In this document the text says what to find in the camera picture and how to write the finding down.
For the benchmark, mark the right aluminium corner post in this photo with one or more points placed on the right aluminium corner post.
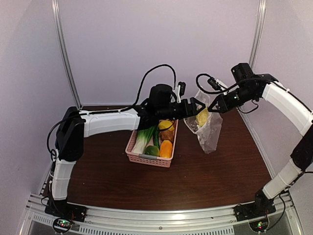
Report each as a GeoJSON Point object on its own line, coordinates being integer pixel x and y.
{"type": "Point", "coordinates": [258, 32]}

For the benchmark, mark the yellow lemon toy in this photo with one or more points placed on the yellow lemon toy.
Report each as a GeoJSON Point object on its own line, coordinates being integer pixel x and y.
{"type": "Point", "coordinates": [166, 125]}

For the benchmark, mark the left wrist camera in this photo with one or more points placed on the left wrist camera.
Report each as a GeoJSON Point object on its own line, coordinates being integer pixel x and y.
{"type": "Point", "coordinates": [179, 91]}

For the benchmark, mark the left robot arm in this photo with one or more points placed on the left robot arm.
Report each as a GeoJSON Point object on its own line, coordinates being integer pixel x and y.
{"type": "Point", "coordinates": [163, 103]}

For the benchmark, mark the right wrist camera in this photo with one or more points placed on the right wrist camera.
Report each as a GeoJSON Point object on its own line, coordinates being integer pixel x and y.
{"type": "Point", "coordinates": [216, 84]}

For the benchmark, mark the pink perforated plastic basket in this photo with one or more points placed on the pink perforated plastic basket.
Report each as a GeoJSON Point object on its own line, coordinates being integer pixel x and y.
{"type": "Point", "coordinates": [147, 159]}

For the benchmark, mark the left aluminium corner post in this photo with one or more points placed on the left aluminium corner post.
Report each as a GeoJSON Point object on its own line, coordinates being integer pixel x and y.
{"type": "Point", "coordinates": [64, 53]}

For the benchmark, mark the brown potato toy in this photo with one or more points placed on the brown potato toy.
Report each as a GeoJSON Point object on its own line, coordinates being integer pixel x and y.
{"type": "Point", "coordinates": [167, 135]}

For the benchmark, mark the right circuit board with LEDs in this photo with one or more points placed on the right circuit board with LEDs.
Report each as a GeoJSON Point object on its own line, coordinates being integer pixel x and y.
{"type": "Point", "coordinates": [259, 226]}

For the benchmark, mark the pale yellow wrinkled fruit toy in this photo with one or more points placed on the pale yellow wrinkled fruit toy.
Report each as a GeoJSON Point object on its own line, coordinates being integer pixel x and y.
{"type": "Point", "coordinates": [201, 118]}

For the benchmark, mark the aluminium corner post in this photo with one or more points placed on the aluminium corner post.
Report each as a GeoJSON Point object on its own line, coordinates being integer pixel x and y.
{"type": "Point", "coordinates": [258, 32]}
{"type": "Point", "coordinates": [64, 53]}

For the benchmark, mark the circuit board with leds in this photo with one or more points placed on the circuit board with leds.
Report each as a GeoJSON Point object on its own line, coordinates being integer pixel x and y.
{"type": "Point", "coordinates": [61, 225]}
{"type": "Point", "coordinates": [259, 226]}

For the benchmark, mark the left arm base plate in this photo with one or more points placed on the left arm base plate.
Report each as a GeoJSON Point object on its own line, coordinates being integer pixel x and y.
{"type": "Point", "coordinates": [63, 209]}

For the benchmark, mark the clear zip top bag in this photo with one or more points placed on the clear zip top bag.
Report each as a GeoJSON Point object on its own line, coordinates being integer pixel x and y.
{"type": "Point", "coordinates": [208, 135]}

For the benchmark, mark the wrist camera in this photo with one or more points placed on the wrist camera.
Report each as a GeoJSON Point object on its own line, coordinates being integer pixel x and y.
{"type": "Point", "coordinates": [216, 84]}
{"type": "Point", "coordinates": [179, 91]}

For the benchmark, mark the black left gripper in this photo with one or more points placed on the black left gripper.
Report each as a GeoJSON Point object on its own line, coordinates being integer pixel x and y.
{"type": "Point", "coordinates": [193, 112]}

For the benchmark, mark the green bok choy toy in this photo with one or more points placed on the green bok choy toy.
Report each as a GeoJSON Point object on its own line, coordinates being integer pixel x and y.
{"type": "Point", "coordinates": [142, 139]}

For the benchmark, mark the left circuit board with LEDs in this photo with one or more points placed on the left circuit board with LEDs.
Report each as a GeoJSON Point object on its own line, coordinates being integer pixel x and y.
{"type": "Point", "coordinates": [61, 225]}

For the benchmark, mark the front aluminium frame rail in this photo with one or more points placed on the front aluminium frame rail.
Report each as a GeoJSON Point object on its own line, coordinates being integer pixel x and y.
{"type": "Point", "coordinates": [209, 221]}

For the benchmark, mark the dark green cucumber toy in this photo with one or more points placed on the dark green cucumber toy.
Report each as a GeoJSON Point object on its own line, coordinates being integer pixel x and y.
{"type": "Point", "coordinates": [156, 139]}

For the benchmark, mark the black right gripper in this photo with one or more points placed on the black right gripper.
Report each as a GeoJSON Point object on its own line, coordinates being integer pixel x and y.
{"type": "Point", "coordinates": [224, 105]}

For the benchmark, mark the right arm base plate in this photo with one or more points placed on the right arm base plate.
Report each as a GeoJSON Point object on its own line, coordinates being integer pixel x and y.
{"type": "Point", "coordinates": [251, 211]}

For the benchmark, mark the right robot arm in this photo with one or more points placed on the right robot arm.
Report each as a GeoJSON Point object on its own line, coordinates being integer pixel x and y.
{"type": "Point", "coordinates": [294, 136]}

